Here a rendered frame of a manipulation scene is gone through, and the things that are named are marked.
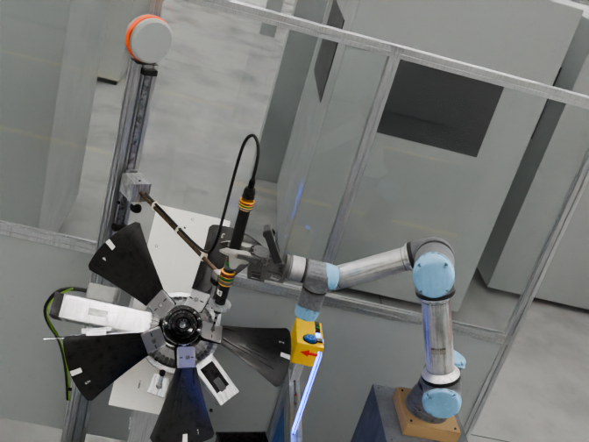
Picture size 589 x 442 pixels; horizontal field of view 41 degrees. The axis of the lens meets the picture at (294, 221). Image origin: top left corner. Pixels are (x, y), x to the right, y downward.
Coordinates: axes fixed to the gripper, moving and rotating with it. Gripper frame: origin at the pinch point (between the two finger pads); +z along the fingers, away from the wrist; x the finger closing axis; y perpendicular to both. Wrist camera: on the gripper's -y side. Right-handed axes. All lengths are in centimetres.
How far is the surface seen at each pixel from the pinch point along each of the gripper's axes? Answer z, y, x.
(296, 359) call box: -36, 48, 21
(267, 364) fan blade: -21.8, 33.1, -6.9
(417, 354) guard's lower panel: -97, 67, 70
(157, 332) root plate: 13.2, 32.4, -3.9
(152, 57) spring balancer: 36, -34, 57
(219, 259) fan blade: -0.5, 12.4, 13.9
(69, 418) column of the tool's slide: 40, 125, 55
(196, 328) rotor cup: 2.0, 27.1, -5.0
